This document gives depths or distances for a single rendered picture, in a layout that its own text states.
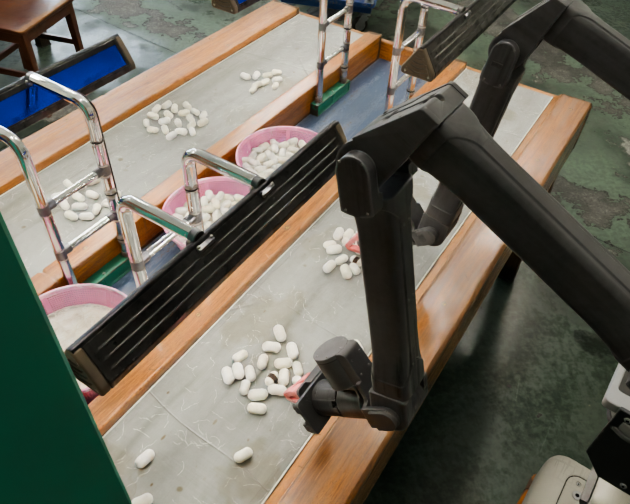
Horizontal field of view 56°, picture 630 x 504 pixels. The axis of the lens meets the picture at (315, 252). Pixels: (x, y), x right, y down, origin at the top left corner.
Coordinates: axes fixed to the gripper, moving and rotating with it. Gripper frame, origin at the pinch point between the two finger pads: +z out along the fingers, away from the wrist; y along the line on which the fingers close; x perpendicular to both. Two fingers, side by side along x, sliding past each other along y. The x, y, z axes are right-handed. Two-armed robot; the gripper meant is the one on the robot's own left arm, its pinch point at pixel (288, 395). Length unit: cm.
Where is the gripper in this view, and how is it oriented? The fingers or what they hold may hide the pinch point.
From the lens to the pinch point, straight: 104.7
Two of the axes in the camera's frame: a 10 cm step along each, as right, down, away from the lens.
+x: 5.1, 8.0, 3.0
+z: -6.6, 1.5, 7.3
